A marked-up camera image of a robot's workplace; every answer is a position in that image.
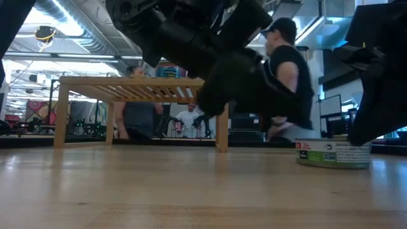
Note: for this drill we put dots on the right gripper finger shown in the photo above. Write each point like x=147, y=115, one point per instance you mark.
x=384, y=105

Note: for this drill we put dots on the Wild Planet gold-lidded can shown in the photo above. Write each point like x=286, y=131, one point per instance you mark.
x=170, y=71

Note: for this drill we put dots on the Bumble Bee tuna can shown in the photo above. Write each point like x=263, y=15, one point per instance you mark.
x=327, y=156

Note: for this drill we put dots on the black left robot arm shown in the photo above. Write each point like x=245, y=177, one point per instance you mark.
x=178, y=31

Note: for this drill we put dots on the background black robot arm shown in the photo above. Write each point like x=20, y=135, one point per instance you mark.
x=168, y=122
x=205, y=122

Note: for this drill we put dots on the wooden slatted shelf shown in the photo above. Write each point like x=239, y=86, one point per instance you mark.
x=95, y=81

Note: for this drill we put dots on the black storage cabinet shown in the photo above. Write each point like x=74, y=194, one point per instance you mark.
x=245, y=130

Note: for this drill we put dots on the computer monitor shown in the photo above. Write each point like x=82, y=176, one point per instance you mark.
x=330, y=106

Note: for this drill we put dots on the person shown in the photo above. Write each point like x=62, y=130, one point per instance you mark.
x=299, y=63
x=140, y=117
x=187, y=119

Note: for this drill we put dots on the long ceiling tube light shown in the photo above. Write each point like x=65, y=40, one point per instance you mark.
x=130, y=57
x=86, y=56

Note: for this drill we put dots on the small robot with green lights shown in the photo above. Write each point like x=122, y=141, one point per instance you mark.
x=90, y=128

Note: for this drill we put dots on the pale ceiling air duct box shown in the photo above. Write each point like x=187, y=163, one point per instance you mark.
x=318, y=31

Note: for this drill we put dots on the silver ventilation duct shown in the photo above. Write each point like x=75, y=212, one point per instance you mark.
x=79, y=25

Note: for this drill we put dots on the colourful patterned wall hanging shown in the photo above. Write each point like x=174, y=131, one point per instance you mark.
x=43, y=111

